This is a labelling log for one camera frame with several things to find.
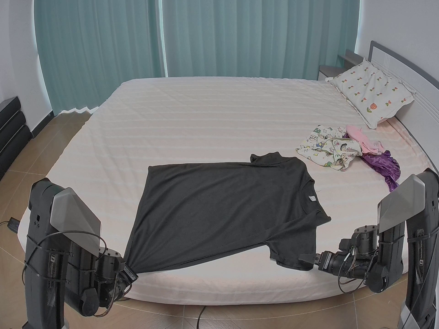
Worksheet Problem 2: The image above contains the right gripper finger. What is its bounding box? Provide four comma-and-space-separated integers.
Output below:
298, 252, 321, 267

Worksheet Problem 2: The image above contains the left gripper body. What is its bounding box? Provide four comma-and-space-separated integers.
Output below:
118, 264, 138, 295

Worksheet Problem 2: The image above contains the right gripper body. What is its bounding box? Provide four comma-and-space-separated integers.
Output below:
317, 249, 355, 277

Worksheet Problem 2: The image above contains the black T-shirt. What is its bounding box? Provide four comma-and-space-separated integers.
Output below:
123, 152, 331, 275

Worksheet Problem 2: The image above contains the bed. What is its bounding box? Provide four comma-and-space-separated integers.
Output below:
19, 40, 439, 302

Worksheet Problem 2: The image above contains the purple garment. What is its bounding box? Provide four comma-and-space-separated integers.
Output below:
343, 134, 402, 193

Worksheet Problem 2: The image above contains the white printed garment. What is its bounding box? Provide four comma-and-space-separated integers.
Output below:
297, 125, 363, 171

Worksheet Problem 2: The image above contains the pink garment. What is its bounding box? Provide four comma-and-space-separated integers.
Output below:
346, 125, 386, 155

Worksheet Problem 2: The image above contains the white printed pillow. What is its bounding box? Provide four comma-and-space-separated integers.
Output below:
325, 60, 415, 129

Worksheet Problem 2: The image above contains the black chest of drawers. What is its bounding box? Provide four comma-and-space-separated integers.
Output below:
0, 96, 31, 181

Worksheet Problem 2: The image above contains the grey white bedside table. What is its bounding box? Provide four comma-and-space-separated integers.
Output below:
318, 49, 364, 81

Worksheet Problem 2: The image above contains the blue-green curtain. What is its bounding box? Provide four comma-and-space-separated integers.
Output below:
161, 0, 361, 81
36, 0, 167, 114

